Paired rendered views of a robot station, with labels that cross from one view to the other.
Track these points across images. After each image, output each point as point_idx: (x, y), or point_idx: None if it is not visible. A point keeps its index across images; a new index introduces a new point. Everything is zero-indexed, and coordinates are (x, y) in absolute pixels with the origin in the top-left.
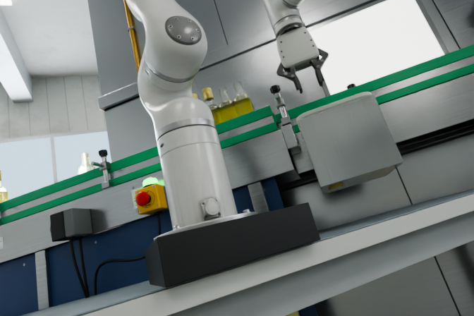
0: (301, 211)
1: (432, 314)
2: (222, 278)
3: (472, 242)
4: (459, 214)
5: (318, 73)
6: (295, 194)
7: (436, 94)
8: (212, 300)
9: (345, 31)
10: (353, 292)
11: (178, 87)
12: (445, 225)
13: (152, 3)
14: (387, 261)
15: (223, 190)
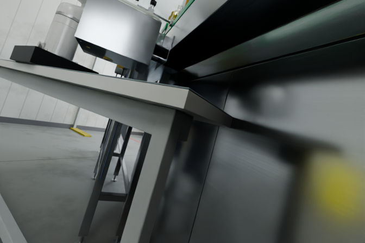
0: (32, 49)
1: (187, 197)
2: (20, 64)
3: (233, 173)
4: (84, 84)
5: None
6: (188, 84)
7: None
8: (31, 75)
9: None
10: (176, 153)
11: (80, 0)
12: (99, 96)
13: None
14: (64, 94)
15: (50, 41)
